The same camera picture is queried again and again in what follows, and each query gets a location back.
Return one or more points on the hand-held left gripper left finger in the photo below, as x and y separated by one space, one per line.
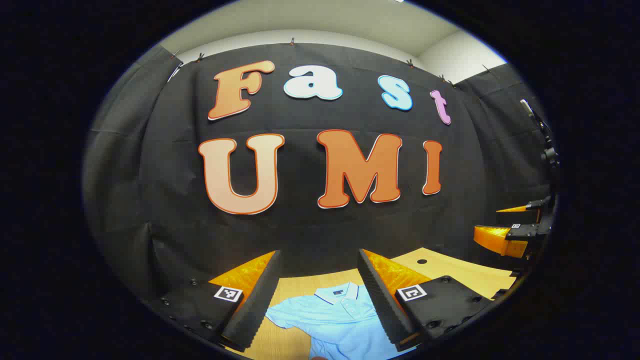
260 295

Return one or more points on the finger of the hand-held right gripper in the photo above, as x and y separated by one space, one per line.
537 204
525 231

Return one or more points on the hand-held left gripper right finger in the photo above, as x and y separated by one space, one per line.
380 300

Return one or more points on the black backdrop cloth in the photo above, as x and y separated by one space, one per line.
300 115

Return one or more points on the light blue T-shirt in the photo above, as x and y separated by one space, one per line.
340 325

